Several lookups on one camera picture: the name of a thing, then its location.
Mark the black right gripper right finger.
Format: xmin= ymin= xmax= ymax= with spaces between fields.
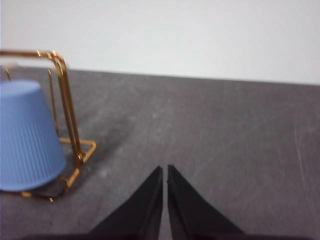
xmin=166 ymin=164 xmax=248 ymax=240

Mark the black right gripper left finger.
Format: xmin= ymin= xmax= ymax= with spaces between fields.
xmin=87 ymin=165 xmax=164 ymax=240

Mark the blue ribbed plastic cup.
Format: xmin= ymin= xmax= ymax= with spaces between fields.
xmin=0 ymin=79 xmax=67 ymax=193

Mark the gold wire cup holder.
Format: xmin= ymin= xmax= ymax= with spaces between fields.
xmin=0 ymin=49 xmax=98 ymax=203

